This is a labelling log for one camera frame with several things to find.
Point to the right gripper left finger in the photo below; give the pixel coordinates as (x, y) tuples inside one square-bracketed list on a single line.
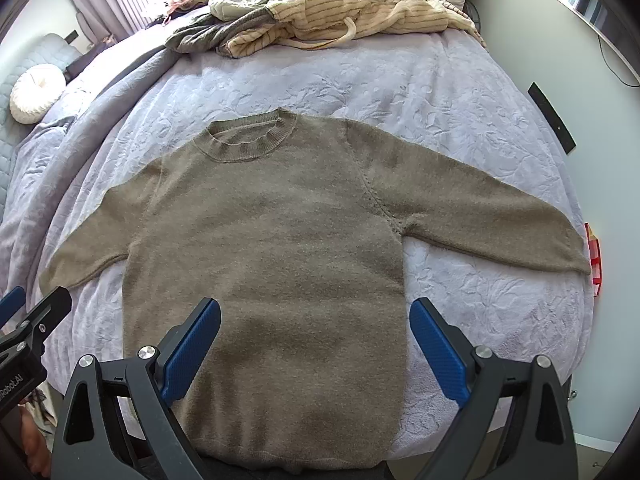
[(117, 421)]

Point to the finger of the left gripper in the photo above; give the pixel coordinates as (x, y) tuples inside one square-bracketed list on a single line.
[(40, 322), (11, 303)]

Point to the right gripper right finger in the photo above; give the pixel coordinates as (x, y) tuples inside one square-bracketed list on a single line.
[(537, 441)]

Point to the olive knit sweater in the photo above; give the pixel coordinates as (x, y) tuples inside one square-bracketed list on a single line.
[(295, 224)]

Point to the person's left hand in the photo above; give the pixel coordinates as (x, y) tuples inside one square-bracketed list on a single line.
[(34, 446)]

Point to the red patterned item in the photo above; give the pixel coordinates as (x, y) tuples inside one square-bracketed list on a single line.
[(595, 256)]

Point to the white round cushion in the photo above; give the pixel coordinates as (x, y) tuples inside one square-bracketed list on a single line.
[(35, 92)]

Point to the grey duvet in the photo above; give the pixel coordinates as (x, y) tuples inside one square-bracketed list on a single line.
[(27, 220)]

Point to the grey quilted headboard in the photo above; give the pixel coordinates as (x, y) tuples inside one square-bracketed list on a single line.
[(50, 49)]

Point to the lavender embossed bedspread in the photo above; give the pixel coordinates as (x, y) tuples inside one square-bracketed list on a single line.
[(443, 92)]

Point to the olive grey garment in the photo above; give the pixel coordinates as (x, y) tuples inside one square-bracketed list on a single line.
[(208, 33)]

